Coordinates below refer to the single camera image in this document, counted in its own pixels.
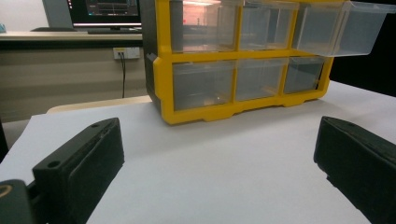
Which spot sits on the white wall socket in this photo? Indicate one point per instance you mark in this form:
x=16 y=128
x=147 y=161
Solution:
x=130 y=53

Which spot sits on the grey panel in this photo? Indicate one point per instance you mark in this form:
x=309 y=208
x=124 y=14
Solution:
x=56 y=14

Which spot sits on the white table cover sheet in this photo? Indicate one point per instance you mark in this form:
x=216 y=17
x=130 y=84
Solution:
x=218 y=161

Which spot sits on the small teal object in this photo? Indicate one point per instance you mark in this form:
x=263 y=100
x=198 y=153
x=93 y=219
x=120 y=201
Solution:
x=2 y=28

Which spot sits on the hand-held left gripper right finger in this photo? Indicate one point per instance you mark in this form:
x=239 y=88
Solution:
x=358 y=158

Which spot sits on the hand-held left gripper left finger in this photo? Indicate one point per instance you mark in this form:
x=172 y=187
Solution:
x=77 y=161

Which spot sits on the yellow drawer cabinet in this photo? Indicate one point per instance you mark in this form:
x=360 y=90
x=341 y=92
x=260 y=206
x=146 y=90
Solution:
x=163 y=81

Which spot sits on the beige office desk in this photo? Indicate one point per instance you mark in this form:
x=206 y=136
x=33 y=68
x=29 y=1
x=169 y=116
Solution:
x=62 y=36

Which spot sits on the black computer monitor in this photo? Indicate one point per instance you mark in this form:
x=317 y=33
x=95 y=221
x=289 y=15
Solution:
x=106 y=11

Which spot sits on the clear plastic drawer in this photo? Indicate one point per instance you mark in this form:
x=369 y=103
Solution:
x=260 y=79
x=202 y=28
x=339 y=28
x=264 y=28
x=202 y=85
x=303 y=76

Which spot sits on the black keyboard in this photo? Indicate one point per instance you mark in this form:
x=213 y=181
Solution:
x=113 y=31

